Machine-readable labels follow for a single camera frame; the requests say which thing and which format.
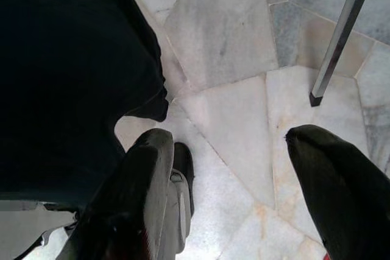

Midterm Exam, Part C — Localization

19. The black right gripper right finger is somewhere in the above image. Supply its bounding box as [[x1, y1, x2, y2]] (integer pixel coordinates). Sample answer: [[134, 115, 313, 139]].
[[286, 124, 390, 260]]

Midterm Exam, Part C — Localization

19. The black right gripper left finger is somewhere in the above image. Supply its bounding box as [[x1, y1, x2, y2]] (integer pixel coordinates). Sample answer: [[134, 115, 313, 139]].
[[57, 128, 176, 260]]

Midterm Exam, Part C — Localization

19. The plain black shirt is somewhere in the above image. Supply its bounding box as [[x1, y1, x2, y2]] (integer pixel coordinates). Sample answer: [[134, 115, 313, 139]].
[[0, 0, 170, 212]]

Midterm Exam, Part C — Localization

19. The silver metal clothes rack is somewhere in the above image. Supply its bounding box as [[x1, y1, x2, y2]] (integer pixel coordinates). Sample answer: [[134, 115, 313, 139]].
[[309, 0, 381, 108]]

